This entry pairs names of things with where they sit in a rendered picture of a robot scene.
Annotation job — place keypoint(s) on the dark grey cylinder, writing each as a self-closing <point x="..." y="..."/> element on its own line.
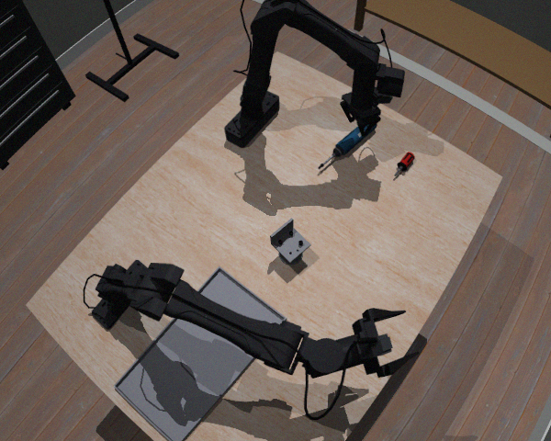
<point x="283" y="259"/>

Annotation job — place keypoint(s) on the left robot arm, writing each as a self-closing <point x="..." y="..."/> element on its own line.
<point x="360" y="56"/>

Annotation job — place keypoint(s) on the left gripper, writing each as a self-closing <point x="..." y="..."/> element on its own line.
<point x="362" y="108"/>

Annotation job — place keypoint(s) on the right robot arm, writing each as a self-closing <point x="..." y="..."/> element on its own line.
<point x="322" y="357"/>

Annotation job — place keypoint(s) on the dark blue electric screwdriver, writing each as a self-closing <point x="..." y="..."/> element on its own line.
<point x="348" y="143"/>

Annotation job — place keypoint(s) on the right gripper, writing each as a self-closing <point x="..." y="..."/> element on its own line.
<point x="366" y="351"/>

